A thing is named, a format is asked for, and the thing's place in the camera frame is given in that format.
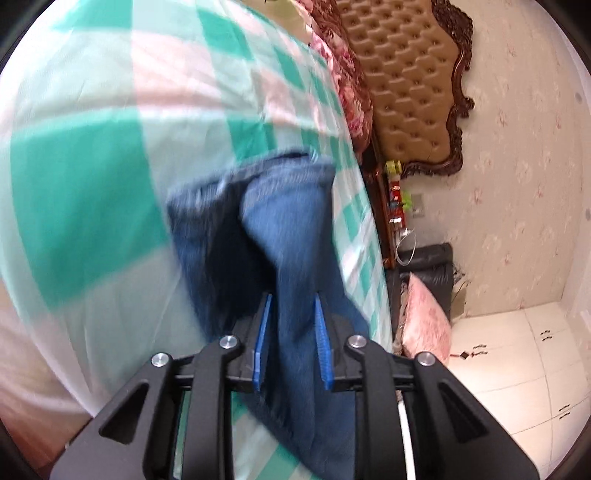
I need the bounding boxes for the blue denim pants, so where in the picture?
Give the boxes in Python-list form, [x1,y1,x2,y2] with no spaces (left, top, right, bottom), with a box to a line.
[166,154,376,480]

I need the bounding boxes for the floral pink pillow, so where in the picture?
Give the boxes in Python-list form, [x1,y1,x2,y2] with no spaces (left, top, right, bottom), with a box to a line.
[295,0,375,153]

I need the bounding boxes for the tufted brown leather headboard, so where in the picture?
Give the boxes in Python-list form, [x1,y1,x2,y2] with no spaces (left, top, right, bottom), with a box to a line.
[332,0,476,179]

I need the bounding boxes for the green white checkered bedsheet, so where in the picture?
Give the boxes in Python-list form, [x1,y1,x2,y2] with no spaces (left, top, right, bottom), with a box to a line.
[0,0,394,480]

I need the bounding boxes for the pink cushion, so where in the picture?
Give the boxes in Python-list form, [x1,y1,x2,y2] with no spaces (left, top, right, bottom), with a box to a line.
[401,272,453,366]

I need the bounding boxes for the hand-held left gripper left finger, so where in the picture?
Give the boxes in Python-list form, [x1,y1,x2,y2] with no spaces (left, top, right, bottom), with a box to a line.
[48,293,274,480]

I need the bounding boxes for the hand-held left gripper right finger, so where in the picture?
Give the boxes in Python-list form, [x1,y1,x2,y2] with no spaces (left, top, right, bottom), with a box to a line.
[314,294,541,480]

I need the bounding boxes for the black leather chair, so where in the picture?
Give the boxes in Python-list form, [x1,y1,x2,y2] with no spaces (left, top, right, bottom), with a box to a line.
[387,243,455,356]

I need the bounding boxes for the white cable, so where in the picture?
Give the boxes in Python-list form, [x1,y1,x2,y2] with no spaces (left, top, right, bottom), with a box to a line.
[395,230,417,267]

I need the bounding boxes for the white wardrobe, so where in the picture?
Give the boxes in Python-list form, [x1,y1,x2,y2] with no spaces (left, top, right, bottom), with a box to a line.
[444,299,591,476]

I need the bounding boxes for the dark wooden nightstand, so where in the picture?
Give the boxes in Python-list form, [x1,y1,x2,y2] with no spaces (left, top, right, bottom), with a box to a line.
[362,159,409,271]

